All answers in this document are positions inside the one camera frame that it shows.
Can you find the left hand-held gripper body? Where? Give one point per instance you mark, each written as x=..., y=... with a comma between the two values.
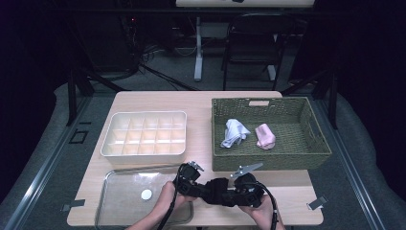
x=185, y=179

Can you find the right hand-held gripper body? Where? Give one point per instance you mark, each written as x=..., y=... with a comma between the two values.
x=252, y=191

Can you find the black sock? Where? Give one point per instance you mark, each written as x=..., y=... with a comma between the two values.
x=217, y=191

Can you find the pink sock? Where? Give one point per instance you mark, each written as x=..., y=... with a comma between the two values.
x=265, y=137

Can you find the white sock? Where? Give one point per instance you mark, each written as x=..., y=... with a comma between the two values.
x=234, y=132

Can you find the white divided storage box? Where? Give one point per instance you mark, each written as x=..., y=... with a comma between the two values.
x=143, y=134

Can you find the clear plastic lid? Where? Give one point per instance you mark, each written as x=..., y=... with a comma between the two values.
x=121, y=198

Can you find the green woven basket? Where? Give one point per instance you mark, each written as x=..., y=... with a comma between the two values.
x=230, y=110

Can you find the grey tape strip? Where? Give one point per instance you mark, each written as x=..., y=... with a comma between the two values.
x=73, y=204
x=317, y=202

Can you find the black metal stand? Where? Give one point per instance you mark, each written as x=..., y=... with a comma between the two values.
x=72, y=96
x=333, y=102

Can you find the white desk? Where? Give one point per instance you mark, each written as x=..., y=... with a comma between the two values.
x=198, y=48

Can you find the black folding chair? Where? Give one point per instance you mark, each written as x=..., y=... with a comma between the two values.
x=252, y=48

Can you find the aluminium floor rail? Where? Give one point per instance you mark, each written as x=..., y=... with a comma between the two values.
x=348, y=159
x=48, y=166

